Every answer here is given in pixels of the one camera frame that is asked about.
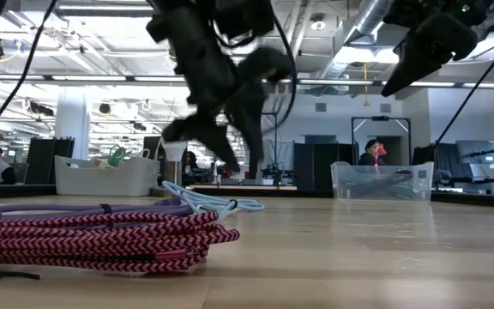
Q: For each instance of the black office chair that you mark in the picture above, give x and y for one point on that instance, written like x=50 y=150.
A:
x=444 y=163

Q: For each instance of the white plastic bin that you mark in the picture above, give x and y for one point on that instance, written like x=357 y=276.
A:
x=101 y=182

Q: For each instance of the background monitor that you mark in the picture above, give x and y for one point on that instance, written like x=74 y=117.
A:
x=476 y=152

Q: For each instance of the long ceiling light strip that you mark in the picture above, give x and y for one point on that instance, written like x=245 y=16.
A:
x=88 y=78

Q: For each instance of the clear plastic bin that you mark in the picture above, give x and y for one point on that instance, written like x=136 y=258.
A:
x=425 y=191

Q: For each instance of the black partition panel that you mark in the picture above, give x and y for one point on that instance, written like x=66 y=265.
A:
x=41 y=161
x=315 y=167

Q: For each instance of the black stand frame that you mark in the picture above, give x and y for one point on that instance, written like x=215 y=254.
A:
x=380 y=118

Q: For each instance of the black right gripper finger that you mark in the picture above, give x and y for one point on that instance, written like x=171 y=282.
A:
x=410 y=64

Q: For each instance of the white round column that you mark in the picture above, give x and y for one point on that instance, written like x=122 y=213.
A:
x=72 y=124

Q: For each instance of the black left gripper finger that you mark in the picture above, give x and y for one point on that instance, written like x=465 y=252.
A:
x=251 y=124
x=206 y=131

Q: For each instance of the light bulb on metal stand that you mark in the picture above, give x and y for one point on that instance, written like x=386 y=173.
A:
x=173 y=173

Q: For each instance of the black aluminium rig frame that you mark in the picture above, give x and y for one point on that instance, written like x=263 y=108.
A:
x=24 y=191

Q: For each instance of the silver ventilation duct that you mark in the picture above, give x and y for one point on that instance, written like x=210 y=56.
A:
x=367 y=17

